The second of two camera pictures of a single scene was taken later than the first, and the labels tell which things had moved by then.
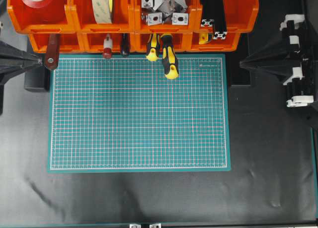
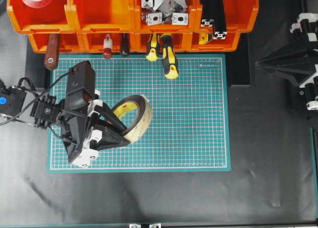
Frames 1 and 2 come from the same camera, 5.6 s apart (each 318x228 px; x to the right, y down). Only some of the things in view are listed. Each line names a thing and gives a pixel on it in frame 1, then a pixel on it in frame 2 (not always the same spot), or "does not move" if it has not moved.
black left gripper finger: x=13 y=60 to x=78 y=131
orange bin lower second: x=93 y=42 does not move
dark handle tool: x=124 y=44 does not move
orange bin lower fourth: x=230 y=44 does not move
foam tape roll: x=102 y=1 to x=138 y=102
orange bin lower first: x=69 y=42 does not move
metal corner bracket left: x=155 y=19 does not move
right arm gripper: x=290 y=52 to x=299 y=62
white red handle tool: x=107 y=47 does not move
